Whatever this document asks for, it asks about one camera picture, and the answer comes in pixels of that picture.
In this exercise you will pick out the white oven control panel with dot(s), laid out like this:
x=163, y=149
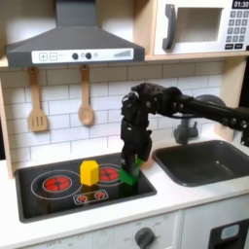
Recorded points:
x=107, y=235

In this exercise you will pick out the grey stove knob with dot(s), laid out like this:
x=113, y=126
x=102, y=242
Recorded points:
x=144, y=238

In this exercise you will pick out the green block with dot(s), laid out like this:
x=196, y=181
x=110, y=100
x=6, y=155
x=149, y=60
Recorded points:
x=129, y=179

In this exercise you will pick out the dark grey sink basin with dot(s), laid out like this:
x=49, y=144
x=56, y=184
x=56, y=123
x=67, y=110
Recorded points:
x=207, y=162

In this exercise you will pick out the grey extractor hood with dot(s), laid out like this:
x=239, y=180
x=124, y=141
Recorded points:
x=74, y=39

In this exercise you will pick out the white cupboard door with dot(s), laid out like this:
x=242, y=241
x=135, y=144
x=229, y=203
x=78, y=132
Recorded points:
x=197, y=220

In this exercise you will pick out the black toy stove top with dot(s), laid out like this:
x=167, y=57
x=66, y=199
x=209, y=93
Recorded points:
x=32, y=207

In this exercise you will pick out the wooden slotted spatula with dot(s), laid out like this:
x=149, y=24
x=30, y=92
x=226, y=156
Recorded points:
x=37, y=121

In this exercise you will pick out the yellow block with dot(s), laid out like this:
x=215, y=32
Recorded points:
x=89, y=173

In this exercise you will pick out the wooden spoon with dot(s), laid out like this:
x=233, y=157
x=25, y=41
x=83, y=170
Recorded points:
x=86, y=115

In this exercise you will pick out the white toy microwave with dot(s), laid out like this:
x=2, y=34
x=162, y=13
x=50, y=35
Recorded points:
x=194, y=48

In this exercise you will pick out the light wooden side panel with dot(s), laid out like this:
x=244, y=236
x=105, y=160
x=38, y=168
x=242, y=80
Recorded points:
x=231, y=81

